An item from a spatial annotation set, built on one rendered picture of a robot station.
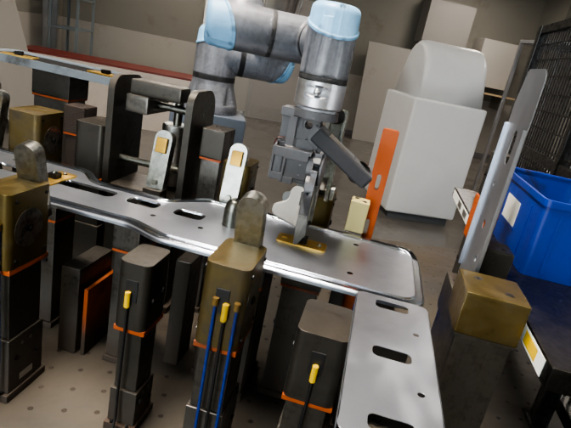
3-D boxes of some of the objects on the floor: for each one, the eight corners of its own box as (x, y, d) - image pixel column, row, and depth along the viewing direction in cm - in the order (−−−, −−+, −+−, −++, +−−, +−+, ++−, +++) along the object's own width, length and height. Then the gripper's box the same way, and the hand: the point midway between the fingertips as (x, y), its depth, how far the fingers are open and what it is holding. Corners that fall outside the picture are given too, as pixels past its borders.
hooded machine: (360, 192, 536) (398, 36, 486) (419, 200, 549) (463, 51, 498) (383, 217, 460) (432, 37, 409) (450, 228, 472) (506, 53, 422)
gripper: (293, 100, 83) (271, 216, 90) (275, 105, 70) (251, 240, 77) (342, 110, 82) (317, 228, 88) (334, 118, 69) (305, 254, 76)
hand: (304, 231), depth 82 cm, fingers open, 7 cm apart
